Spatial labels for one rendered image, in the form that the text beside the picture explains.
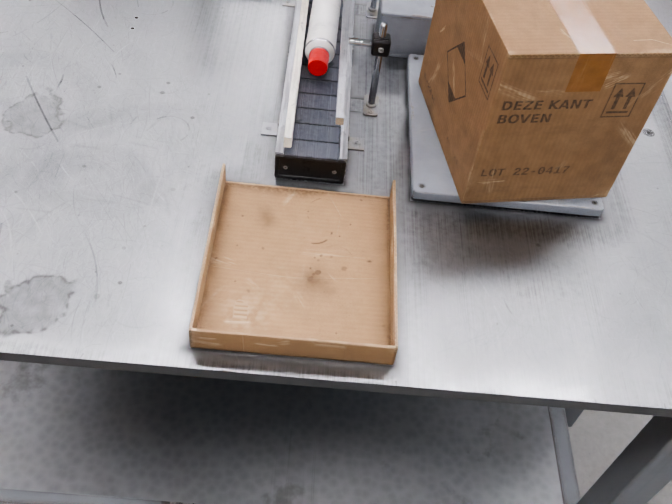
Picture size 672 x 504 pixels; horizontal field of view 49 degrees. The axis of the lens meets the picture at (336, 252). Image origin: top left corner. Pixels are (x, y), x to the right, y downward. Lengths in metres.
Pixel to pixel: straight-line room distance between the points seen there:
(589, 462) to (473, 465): 0.43
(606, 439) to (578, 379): 1.00
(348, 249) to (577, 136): 0.36
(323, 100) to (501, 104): 0.33
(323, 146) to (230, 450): 0.70
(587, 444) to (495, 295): 0.98
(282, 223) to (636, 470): 0.68
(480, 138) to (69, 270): 0.59
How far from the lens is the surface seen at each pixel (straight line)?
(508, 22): 1.04
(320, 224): 1.10
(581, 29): 1.07
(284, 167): 1.15
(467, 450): 1.64
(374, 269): 1.05
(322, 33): 1.29
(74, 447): 1.62
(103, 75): 1.37
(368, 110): 1.30
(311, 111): 1.21
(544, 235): 1.17
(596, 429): 2.03
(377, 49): 1.23
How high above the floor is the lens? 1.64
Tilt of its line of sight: 50 degrees down
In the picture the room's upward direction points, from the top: 8 degrees clockwise
